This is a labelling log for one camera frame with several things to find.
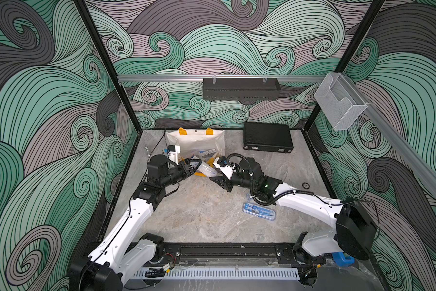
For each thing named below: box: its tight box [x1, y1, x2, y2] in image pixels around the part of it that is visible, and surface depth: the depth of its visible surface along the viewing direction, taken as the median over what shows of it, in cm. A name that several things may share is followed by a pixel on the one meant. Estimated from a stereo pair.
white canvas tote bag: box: [165, 127, 226, 160], surface depth 94 cm
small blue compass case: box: [242, 201, 277, 221], surface depth 85 cm
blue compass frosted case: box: [196, 161, 218, 177], surface depth 75 cm
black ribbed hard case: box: [242, 121, 294, 154], surface depth 109 cm
